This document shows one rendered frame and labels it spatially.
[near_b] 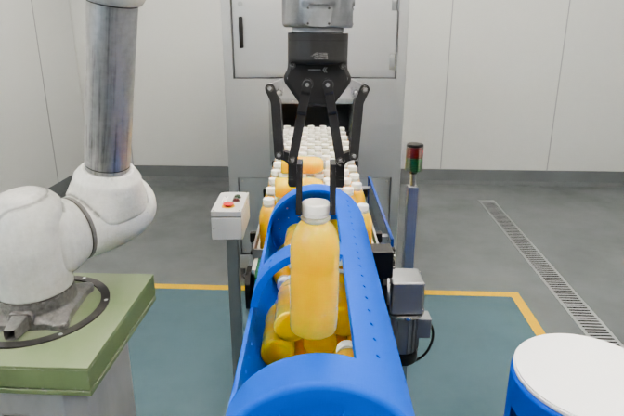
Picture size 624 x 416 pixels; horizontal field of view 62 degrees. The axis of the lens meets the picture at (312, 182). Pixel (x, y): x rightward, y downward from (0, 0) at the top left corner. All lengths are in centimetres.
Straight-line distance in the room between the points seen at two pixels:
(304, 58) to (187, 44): 518
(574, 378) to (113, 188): 102
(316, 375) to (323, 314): 8
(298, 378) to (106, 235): 69
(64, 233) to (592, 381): 108
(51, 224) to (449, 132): 499
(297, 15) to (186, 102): 525
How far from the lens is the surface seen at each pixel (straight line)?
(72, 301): 128
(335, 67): 66
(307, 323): 75
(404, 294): 178
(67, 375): 113
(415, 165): 191
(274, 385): 73
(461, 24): 571
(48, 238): 119
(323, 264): 70
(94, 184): 125
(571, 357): 121
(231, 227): 170
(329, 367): 73
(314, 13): 63
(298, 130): 67
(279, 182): 178
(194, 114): 586
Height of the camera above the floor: 167
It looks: 17 degrees down
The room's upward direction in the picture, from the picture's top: straight up
